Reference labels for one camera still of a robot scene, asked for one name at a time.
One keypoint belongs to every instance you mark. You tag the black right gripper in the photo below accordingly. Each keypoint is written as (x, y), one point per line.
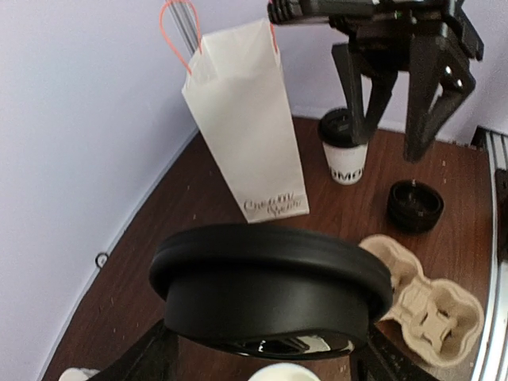
(435, 47)

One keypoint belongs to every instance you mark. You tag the white paper takeout bag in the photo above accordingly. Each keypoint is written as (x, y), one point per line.
(236, 93)

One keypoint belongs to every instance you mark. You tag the aluminium front table rail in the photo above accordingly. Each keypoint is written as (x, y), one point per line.
(491, 360)

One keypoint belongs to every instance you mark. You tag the white paper coffee cup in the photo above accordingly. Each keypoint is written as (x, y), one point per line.
(284, 372)
(346, 165)

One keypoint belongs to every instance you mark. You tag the brown pulp cup carrier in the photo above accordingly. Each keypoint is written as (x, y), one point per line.
(439, 319)

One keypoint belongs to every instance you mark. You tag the stack of white paper cups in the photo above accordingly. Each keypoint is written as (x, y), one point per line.
(78, 374)

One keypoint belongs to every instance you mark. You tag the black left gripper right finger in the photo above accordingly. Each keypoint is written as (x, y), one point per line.
(380, 359)

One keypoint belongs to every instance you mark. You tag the aluminium frame right post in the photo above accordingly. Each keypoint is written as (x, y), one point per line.
(185, 21)

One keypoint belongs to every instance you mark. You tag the black coffee cup lid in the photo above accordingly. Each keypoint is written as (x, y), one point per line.
(335, 129)

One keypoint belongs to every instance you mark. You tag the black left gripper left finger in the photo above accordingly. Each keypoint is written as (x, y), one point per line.
(153, 357)

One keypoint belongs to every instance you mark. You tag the stack of black lids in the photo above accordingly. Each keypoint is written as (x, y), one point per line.
(414, 207)

